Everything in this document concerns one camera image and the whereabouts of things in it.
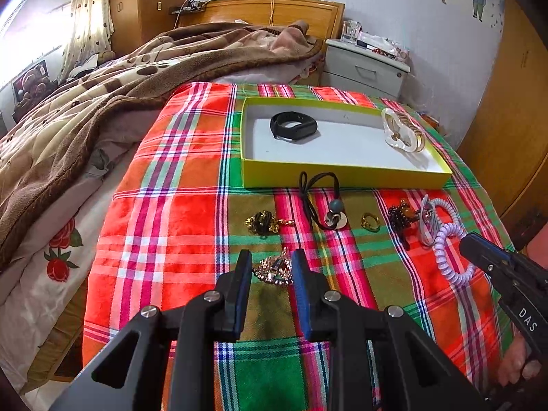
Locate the clear drinking glass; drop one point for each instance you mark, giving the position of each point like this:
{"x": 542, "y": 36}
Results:
{"x": 350, "y": 32}

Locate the white floral bedsheet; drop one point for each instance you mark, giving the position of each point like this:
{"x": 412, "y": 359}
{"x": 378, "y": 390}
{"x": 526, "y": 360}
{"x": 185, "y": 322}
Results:
{"x": 60, "y": 261}

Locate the power strip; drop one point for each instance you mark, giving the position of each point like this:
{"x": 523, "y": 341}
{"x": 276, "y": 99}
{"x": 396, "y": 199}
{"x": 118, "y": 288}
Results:
{"x": 188, "y": 6}

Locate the person's right hand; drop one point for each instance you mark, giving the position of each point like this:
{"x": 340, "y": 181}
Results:
{"x": 513, "y": 359}

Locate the plaid cloth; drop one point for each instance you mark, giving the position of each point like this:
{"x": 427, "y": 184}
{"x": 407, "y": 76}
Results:
{"x": 171, "y": 180}

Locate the black fitness band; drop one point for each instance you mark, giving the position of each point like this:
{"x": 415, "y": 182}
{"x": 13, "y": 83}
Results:
{"x": 308, "y": 130}

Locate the window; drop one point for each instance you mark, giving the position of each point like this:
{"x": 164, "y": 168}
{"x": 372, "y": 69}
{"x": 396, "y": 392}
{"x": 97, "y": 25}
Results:
{"x": 25, "y": 21}

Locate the white nightstand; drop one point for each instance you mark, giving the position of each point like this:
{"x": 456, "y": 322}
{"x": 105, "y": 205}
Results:
{"x": 364, "y": 68}

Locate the crumpled plastic packaging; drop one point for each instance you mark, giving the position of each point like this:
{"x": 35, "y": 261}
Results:
{"x": 385, "y": 47}

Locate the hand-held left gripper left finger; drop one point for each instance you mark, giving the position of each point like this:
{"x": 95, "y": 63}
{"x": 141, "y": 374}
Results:
{"x": 244, "y": 291}

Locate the wooden door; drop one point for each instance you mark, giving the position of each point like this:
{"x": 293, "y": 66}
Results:
{"x": 505, "y": 115}

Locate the wooden wardrobe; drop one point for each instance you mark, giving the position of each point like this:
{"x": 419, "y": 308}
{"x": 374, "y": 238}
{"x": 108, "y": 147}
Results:
{"x": 141, "y": 8}

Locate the yellow-green shallow box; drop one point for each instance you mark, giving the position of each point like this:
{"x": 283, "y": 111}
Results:
{"x": 342, "y": 145}

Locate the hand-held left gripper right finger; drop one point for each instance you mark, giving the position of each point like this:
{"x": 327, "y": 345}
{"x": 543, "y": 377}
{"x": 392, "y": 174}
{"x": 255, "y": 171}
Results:
{"x": 299, "y": 291}

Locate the wooden bed headboard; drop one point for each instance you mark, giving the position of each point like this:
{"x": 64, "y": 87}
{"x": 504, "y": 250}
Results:
{"x": 299, "y": 13}

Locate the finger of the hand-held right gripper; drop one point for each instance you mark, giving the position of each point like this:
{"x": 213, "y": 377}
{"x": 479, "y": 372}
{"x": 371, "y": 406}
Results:
{"x": 479, "y": 250}

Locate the gold bangles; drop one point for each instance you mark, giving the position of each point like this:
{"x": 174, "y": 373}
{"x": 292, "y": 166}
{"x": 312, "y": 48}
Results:
{"x": 418, "y": 137}

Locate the brown patterned blanket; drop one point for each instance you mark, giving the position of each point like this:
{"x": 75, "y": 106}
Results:
{"x": 107, "y": 107}

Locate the dotted curtain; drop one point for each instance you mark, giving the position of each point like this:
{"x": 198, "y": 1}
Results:
{"x": 90, "y": 17}

